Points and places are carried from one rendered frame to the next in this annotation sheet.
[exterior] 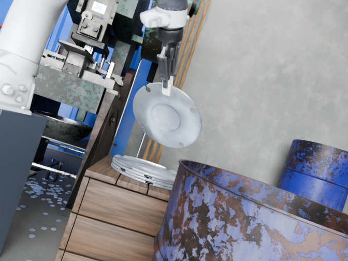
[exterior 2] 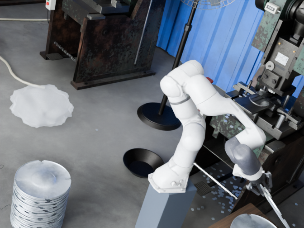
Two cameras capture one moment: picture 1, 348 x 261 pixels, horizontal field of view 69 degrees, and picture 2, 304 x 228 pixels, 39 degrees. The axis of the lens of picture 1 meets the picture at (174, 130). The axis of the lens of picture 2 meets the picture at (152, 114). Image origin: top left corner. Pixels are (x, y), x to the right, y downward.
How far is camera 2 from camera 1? 169 cm
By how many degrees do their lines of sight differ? 54
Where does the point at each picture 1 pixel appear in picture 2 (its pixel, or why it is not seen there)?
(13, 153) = (177, 206)
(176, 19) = (249, 178)
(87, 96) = not seen: hidden behind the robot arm
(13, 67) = (177, 172)
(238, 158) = not seen: outside the picture
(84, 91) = not seen: hidden behind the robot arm
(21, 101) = (180, 186)
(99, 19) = (280, 69)
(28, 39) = (184, 159)
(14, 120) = (176, 196)
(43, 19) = (190, 153)
